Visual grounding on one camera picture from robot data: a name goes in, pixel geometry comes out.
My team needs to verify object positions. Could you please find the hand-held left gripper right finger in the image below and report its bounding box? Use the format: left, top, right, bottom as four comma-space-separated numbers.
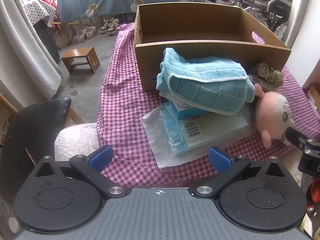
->
191, 146, 292, 201

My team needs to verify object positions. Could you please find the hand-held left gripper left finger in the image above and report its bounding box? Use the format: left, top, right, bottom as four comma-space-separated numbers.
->
35, 144, 127, 201

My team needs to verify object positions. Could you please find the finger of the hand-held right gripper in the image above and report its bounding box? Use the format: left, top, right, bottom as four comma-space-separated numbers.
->
285, 126, 320, 153

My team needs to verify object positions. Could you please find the pink plush toy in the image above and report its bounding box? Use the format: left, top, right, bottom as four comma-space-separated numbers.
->
252, 83, 295, 148

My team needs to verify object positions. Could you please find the clear bag of face masks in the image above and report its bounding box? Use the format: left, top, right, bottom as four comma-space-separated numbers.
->
141, 104, 258, 169

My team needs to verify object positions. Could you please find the light blue cardboard box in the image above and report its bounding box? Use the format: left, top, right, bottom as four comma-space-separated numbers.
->
171, 99, 209, 121

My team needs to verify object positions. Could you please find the light blue checked towel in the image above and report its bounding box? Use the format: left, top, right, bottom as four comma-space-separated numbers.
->
156, 47, 256, 116

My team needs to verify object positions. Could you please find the brown cardboard box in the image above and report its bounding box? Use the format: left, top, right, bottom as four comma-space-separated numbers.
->
134, 2, 292, 93

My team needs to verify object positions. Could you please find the red container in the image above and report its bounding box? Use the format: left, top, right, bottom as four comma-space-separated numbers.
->
307, 179, 320, 203

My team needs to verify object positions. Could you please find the white fluffy cushion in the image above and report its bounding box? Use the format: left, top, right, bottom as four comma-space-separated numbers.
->
54, 122, 100, 162

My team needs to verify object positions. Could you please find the brown carton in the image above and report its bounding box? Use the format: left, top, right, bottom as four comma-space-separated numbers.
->
302, 83, 320, 110

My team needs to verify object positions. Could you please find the pink checked tablecloth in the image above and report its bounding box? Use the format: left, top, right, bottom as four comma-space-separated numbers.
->
96, 23, 320, 189

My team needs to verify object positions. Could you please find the grey-green fabric flower bunch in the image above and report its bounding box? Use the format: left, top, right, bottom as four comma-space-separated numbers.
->
249, 62, 283, 92

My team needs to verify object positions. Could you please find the black chair back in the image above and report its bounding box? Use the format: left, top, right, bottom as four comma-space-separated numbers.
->
0, 96, 73, 200

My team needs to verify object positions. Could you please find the small wooden stool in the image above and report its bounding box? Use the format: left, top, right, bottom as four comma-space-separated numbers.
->
61, 47, 101, 75

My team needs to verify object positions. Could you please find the white curtain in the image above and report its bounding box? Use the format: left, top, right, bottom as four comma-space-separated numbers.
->
284, 0, 309, 48
0, 0, 63, 100

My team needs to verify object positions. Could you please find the dark cabinet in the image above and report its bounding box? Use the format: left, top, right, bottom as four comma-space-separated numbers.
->
32, 19, 60, 64

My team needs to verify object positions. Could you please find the white and dark platform shoe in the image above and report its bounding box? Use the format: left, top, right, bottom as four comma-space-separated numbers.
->
107, 17, 118, 36
99, 19, 110, 34

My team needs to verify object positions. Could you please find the folding wheelchair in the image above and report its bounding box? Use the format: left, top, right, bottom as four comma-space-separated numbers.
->
250, 0, 293, 40

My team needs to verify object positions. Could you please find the white polka-dot cloth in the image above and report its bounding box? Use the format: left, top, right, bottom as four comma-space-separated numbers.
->
24, 0, 57, 28

